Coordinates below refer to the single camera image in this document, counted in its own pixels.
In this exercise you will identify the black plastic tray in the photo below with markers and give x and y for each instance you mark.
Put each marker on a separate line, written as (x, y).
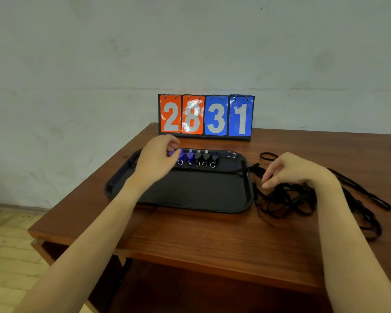
(198, 192)

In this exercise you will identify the orange and blue flip scoreboard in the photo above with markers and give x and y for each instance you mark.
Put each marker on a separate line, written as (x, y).
(207, 115)

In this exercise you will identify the person's left forearm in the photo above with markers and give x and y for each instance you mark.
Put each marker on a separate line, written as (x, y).
(84, 257)

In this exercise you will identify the wooden desk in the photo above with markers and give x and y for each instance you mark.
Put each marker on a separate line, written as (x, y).
(198, 290)

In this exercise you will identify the person's right forearm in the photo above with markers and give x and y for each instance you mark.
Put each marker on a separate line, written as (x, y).
(345, 257)

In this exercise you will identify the person's right hand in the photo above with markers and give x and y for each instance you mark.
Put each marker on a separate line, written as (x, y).
(296, 171)

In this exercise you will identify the person's left hand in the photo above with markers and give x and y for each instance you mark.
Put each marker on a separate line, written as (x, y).
(156, 162)

